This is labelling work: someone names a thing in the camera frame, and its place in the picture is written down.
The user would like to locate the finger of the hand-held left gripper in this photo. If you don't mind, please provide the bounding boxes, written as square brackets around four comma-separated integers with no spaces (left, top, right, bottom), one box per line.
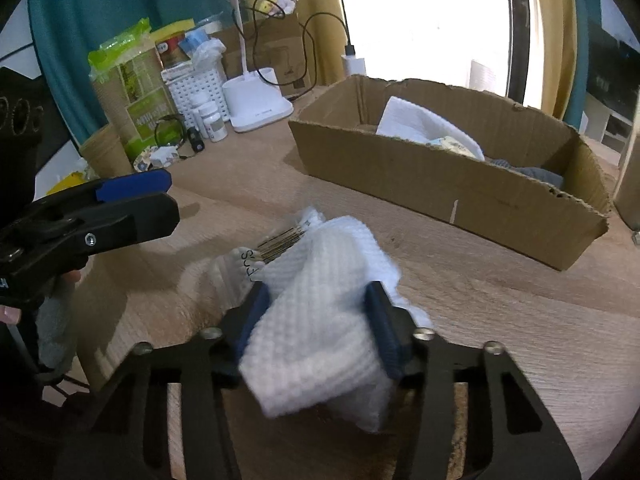
[0,192,181,282]
[27,168,174,222]

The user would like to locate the white crumpled plastic bag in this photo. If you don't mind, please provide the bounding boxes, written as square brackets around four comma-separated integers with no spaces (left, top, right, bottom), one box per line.
[192,39,227,69]

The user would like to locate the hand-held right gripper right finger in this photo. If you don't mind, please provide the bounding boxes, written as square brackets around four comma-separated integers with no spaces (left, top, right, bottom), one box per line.
[364,280,583,480]

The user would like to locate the yellow curtain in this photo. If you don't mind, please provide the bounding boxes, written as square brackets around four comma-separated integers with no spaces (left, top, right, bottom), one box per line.
[529,0,586,127]
[234,0,352,87]

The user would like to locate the clear plastic packet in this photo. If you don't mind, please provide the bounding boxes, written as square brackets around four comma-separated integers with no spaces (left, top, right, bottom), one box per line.
[206,203,326,312]

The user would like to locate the black charger cable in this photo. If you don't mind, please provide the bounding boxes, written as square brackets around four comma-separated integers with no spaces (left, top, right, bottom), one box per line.
[251,0,357,102]

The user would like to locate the red tin can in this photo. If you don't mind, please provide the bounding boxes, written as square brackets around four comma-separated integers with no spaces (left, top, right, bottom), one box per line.
[155,37,194,69]

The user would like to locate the yellow green sponge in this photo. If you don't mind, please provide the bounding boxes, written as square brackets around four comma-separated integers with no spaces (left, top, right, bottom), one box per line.
[149,17,196,41]

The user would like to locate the brown cardboard box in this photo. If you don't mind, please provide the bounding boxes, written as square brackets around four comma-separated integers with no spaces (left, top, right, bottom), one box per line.
[288,74,612,272]

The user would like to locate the grey balcony cabinet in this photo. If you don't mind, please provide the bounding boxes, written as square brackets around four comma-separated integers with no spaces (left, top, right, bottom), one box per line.
[469,59,506,94]

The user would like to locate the teal curtain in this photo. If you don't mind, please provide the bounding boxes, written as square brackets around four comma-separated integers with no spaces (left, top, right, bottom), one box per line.
[27,0,242,147]
[567,0,601,132]

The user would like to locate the yellow paper packet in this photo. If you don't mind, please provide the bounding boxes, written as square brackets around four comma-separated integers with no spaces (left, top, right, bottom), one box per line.
[45,170,87,196]

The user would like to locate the green snack bag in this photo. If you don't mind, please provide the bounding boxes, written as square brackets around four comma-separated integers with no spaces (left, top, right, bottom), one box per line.
[88,17,179,162]

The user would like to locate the black ring strap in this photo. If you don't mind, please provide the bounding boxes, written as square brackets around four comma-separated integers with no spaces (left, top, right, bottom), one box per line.
[153,113,190,150]

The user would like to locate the brown paper cup stack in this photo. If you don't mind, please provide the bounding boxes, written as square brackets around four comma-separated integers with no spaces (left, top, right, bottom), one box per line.
[78,122,135,180]

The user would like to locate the blue packet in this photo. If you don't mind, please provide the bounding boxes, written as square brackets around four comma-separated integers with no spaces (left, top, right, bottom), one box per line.
[179,29,211,56]

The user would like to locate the tall brown carton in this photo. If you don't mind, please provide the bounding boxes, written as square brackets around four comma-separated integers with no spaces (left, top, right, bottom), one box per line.
[209,12,312,99]

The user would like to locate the white pill bottle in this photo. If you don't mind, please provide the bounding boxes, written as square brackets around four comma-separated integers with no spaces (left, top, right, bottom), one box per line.
[202,102,229,142]
[189,92,211,129]

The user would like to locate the white plastic basket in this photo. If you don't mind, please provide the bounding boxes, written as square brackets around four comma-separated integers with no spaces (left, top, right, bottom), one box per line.
[160,64,229,127]

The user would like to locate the grey socks pair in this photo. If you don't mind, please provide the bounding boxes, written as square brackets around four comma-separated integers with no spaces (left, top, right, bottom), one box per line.
[487,158,566,192]

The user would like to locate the steel travel tumbler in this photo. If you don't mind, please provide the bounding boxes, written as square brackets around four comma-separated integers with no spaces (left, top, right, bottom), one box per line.
[612,119,640,234]

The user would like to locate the black monitor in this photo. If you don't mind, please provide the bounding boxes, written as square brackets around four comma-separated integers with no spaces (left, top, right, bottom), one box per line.
[586,19,640,97]

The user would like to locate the white charger plug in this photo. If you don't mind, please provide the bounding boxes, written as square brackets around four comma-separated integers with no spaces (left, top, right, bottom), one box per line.
[342,44,367,79]

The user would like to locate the person's left hand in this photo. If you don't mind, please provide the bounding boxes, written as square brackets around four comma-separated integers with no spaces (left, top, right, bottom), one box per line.
[0,268,82,326]

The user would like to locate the dark sliding door frame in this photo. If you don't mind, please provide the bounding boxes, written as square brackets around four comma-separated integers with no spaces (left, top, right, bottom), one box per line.
[502,0,531,107]

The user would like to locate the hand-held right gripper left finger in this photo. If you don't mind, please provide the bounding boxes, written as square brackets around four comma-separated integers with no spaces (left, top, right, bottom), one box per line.
[55,280,273,480]

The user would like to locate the white computer desk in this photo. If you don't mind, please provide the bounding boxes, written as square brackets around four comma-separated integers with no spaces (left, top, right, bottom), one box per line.
[582,92,640,154]

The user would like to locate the white waffle towel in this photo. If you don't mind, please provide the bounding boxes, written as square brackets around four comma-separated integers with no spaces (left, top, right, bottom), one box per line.
[375,95,486,162]
[238,213,436,434]

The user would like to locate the white desk lamp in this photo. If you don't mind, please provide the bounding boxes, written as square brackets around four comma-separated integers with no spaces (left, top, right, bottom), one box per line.
[162,0,295,134]

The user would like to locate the small white snack packets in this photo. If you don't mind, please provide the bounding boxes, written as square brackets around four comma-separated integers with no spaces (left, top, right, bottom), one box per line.
[133,143,182,171]

